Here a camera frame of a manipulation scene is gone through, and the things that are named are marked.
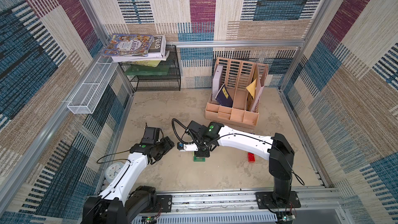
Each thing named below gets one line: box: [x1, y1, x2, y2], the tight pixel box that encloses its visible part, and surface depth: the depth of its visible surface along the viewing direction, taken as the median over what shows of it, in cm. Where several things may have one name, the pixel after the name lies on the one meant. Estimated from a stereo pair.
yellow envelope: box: [245, 77, 257, 100], surface depth 88 cm
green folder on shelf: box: [125, 64, 170, 76], surface depth 96 cm
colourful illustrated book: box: [101, 33, 155, 57], surface depth 83 cm
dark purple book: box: [215, 83, 234, 108], surface depth 104 cm
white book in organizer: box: [212, 64, 224, 101], surface depth 102 cm
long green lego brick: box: [193, 156, 206, 162], surface depth 85 cm
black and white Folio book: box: [101, 33, 170, 63], surface depth 83 cm
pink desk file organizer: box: [205, 57, 268, 128], surface depth 101 cm
